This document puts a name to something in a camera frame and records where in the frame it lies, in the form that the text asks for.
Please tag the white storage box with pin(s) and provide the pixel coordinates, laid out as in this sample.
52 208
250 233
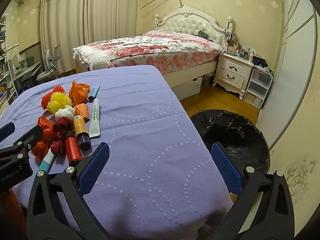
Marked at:
187 86

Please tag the white bed with tufted headboard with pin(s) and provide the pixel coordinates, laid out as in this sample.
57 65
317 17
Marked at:
190 25

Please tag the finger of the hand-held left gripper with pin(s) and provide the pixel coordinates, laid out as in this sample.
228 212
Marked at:
27 137
7 130

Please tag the teal and white tube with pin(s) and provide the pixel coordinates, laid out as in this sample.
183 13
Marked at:
47 161

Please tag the grey desk chair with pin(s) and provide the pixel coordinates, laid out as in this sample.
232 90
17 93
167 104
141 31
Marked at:
47 67

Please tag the floral quilt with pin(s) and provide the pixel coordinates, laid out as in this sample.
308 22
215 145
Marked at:
150 47

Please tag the small orange plastic bag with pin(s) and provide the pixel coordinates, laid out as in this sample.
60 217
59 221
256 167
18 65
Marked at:
81 111

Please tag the bright red plastic bag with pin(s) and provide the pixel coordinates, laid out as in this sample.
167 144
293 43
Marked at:
45 127
40 150

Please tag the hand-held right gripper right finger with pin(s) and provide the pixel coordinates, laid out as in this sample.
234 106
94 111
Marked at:
226 170

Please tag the trash bin with black bag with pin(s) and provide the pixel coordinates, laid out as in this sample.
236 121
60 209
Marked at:
232 135

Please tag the red foam fruit net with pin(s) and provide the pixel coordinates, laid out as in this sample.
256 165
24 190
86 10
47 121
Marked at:
47 100

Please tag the clear plastic drawer unit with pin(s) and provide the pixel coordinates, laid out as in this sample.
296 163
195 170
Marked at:
257 86

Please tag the white low cabinet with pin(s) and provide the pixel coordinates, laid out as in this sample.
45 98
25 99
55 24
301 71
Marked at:
3 107

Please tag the cream curtains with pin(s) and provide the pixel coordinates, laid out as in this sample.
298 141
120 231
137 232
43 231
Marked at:
100 17

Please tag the clutter of small bottles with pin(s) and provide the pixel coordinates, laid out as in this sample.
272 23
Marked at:
241 51

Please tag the white nightstand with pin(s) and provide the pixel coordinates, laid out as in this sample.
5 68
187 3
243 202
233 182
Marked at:
232 72

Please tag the white spiky ball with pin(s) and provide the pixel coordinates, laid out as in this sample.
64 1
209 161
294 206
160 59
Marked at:
63 114

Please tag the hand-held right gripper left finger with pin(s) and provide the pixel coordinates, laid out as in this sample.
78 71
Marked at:
93 167

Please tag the bookshelf with books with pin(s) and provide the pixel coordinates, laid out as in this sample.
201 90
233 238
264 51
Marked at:
3 55

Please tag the orange fabric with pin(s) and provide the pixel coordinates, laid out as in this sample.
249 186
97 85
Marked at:
12 205

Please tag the red bottle with black cap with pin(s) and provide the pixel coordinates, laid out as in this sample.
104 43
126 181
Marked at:
73 150

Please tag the white study desk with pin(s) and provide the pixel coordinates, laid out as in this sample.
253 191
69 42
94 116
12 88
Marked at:
27 68

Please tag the large orange plastic bag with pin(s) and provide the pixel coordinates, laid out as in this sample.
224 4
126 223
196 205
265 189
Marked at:
78 91

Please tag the dark cloth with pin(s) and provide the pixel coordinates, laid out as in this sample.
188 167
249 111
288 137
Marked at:
260 61

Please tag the purple tablecloth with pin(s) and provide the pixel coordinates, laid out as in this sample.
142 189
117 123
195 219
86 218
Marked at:
150 142

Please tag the yellow spiky ball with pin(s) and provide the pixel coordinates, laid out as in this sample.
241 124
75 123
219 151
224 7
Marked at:
56 106

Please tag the blue tube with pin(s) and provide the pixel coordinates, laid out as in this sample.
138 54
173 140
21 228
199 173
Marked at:
93 92

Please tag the yellow foam fruit net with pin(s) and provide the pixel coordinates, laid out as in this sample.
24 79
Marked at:
60 97

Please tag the yellow bottle with black cap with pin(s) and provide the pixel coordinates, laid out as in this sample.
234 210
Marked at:
80 128

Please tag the white tube with green print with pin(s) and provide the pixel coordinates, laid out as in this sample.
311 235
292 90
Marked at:
95 122

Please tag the dark red plastic bag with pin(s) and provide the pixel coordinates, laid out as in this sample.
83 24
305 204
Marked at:
62 125
58 146

